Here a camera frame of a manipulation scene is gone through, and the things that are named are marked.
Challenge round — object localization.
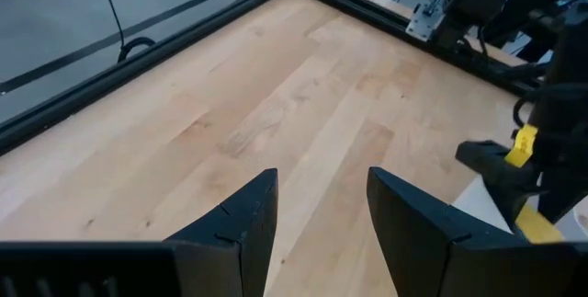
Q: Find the thin black floor cable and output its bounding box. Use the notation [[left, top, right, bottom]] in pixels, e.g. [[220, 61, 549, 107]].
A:
[[94, 0, 157, 63]]

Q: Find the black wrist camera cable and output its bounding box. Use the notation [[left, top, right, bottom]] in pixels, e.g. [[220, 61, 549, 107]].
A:
[[511, 80, 588, 128]]

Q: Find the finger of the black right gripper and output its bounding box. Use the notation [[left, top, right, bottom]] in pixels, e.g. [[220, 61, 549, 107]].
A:
[[455, 139, 546, 233], [537, 167, 588, 224]]

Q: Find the silver metal mounting plate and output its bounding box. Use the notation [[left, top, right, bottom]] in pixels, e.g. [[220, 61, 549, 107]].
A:
[[406, 4, 446, 43]]

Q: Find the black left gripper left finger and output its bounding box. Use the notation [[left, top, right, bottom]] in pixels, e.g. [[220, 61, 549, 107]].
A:
[[164, 167, 279, 297]]

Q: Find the black table frame rail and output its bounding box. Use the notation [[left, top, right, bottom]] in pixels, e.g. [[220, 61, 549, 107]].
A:
[[0, 0, 548, 156]]

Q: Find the yellow measuring cup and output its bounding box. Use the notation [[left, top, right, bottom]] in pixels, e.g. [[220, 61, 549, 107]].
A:
[[503, 123, 565, 245]]

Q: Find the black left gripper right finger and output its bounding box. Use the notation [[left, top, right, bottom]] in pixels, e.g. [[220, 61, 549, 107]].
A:
[[366, 166, 528, 297]]

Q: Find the white plastic basket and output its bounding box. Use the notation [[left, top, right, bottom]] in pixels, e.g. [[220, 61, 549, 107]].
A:
[[452, 175, 588, 245]]

